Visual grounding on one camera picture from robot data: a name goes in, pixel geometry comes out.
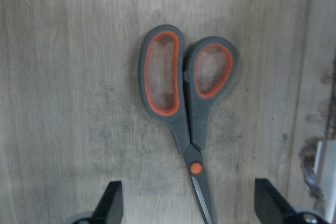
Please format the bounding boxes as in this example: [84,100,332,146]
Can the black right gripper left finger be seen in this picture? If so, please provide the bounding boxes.
[89,181,123,224]

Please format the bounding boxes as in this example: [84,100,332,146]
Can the wooden drawer with white handle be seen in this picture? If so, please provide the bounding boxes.
[0,0,336,224]

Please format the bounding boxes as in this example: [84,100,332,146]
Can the grey orange scissors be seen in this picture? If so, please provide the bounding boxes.
[138,24,238,223]

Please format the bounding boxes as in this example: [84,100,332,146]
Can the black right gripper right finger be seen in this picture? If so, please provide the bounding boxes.
[254,178,326,224]

